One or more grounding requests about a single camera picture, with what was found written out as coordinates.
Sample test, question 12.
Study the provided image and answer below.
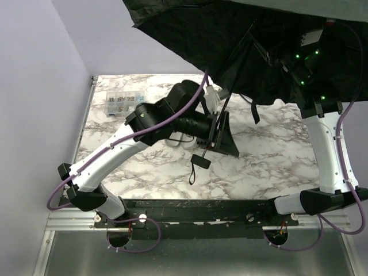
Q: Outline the black umbrella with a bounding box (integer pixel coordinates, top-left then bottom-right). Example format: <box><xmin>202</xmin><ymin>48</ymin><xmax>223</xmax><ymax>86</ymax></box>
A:
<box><xmin>120</xmin><ymin>0</ymin><xmax>368</xmax><ymax>185</ymax></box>

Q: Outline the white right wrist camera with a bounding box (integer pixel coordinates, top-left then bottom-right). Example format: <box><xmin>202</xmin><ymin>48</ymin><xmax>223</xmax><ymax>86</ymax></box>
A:
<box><xmin>300</xmin><ymin>18</ymin><xmax>336</xmax><ymax>47</ymax></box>

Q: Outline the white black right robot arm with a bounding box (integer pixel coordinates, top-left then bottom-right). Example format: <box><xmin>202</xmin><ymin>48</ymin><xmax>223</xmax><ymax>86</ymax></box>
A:
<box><xmin>274</xmin><ymin>25</ymin><xmax>367</xmax><ymax>215</ymax></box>

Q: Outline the clear plastic screw organizer box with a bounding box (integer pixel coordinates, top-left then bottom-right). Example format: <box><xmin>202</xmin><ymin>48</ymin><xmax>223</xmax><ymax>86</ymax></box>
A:
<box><xmin>104</xmin><ymin>91</ymin><xmax>145</xmax><ymax>117</ymax></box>

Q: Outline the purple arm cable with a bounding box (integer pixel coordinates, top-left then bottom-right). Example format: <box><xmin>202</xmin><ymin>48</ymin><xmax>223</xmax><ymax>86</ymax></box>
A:
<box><xmin>46</xmin><ymin>68</ymin><xmax>209</xmax><ymax>210</ymax></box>
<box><xmin>317</xmin><ymin>20</ymin><xmax>367</xmax><ymax>235</ymax></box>

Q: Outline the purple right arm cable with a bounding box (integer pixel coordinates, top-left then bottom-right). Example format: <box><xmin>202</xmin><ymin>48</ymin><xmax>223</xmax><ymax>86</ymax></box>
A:
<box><xmin>317</xmin><ymin>20</ymin><xmax>367</xmax><ymax>235</ymax></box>

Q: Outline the beige zippered umbrella case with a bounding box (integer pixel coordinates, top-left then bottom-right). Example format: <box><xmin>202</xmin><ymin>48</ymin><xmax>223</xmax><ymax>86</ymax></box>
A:
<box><xmin>164</xmin><ymin>132</ymin><xmax>197</xmax><ymax>150</ymax></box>

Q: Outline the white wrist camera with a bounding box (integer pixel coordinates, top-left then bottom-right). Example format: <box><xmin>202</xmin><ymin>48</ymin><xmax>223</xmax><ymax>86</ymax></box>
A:
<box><xmin>204</xmin><ymin>85</ymin><xmax>229</xmax><ymax>114</ymax></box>
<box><xmin>300</xmin><ymin>18</ymin><xmax>336</xmax><ymax>47</ymax></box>

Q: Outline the aluminium front rail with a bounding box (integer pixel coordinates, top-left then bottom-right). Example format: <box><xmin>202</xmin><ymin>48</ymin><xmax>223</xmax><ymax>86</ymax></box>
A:
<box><xmin>45</xmin><ymin>208</ymin><xmax>128</xmax><ymax>232</ymax></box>

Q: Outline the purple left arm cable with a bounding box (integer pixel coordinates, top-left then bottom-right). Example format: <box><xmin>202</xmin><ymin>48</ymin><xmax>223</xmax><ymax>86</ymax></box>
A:
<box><xmin>46</xmin><ymin>68</ymin><xmax>209</xmax><ymax>210</ymax></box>

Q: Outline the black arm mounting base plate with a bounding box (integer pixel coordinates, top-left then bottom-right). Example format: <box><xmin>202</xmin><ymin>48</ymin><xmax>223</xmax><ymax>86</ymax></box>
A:
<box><xmin>94</xmin><ymin>200</ymin><xmax>298</xmax><ymax>240</ymax></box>

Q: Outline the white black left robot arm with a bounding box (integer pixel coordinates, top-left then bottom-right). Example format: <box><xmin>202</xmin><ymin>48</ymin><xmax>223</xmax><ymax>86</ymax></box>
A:
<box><xmin>58</xmin><ymin>80</ymin><xmax>239</xmax><ymax>219</ymax></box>

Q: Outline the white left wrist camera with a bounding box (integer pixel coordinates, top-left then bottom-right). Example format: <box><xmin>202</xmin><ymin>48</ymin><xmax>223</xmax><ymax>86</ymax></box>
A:
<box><xmin>204</xmin><ymin>85</ymin><xmax>229</xmax><ymax>114</ymax></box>

